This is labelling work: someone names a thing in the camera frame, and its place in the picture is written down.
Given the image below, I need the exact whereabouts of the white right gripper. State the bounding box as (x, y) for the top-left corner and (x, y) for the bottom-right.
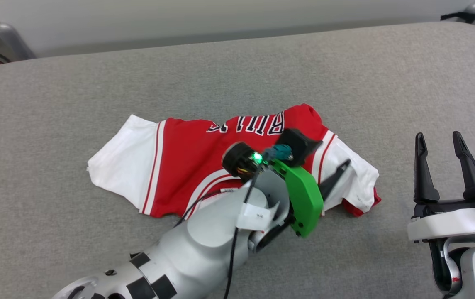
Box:
(407, 131), (475, 244)

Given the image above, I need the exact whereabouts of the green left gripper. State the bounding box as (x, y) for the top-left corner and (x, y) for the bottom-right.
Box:
(269, 140), (351, 238)

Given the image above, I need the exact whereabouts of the red and white jersey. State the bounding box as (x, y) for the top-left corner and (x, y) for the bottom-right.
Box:
(87, 103), (382, 219)

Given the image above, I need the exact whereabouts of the black round actuator housing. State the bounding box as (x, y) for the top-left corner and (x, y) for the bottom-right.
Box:
(222, 142), (263, 182)

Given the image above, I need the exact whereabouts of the black stand foot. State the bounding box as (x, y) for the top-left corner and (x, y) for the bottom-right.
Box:
(440, 0), (475, 24)

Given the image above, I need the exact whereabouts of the teal camera cable plug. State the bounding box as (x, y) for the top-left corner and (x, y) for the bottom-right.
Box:
(262, 144), (294, 163)

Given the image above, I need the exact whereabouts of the white cable label tag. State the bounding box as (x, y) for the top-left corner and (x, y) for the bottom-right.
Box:
(236, 201), (282, 232)

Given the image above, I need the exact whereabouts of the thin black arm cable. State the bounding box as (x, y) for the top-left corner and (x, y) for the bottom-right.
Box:
(222, 174), (261, 299)

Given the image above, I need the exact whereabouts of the grey metal post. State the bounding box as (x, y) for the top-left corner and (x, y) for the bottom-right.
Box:
(0, 0), (37, 62)

